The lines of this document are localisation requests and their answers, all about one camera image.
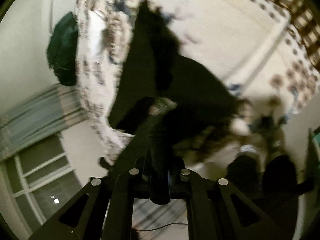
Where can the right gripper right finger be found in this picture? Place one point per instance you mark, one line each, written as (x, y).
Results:
(216, 211)

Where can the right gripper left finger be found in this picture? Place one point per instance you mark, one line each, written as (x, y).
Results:
(103, 208)

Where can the black lion print sweater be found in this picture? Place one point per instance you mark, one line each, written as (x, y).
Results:
(177, 96)

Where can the person's legs and slippers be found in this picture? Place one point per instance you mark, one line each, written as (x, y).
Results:
(271, 184)

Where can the grey striped curtain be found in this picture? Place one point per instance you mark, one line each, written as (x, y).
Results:
(48, 113)

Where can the dark green pillow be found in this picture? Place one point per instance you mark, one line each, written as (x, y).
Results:
(61, 50)

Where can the white folded cloth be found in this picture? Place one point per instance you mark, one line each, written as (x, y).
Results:
(95, 31)

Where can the floral bed blanket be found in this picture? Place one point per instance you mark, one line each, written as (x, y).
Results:
(250, 45)

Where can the brown checkered blanket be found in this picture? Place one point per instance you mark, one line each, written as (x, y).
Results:
(305, 18)

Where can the window with white frame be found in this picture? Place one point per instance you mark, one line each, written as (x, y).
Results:
(42, 180)

